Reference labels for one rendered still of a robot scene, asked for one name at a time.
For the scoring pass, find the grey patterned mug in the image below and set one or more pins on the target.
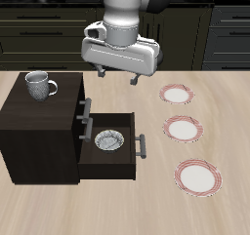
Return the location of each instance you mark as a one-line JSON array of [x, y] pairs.
[[39, 86]]

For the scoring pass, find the grey patterned bowl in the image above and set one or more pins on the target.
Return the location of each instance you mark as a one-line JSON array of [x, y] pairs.
[[109, 140]]

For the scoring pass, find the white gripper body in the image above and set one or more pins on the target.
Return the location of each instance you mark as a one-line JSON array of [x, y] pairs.
[[120, 55]]

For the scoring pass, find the red rimmed white plate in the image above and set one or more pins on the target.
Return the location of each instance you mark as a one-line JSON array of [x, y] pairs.
[[176, 94], [198, 177], [183, 129]]

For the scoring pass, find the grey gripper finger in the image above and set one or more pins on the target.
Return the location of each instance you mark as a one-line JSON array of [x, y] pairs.
[[101, 70], [134, 79]]

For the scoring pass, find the dark kitchen cupboards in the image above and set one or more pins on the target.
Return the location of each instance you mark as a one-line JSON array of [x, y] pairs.
[[97, 27]]

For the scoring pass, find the dark wooden cabinet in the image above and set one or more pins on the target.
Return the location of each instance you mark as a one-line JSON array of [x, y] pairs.
[[58, 128]]

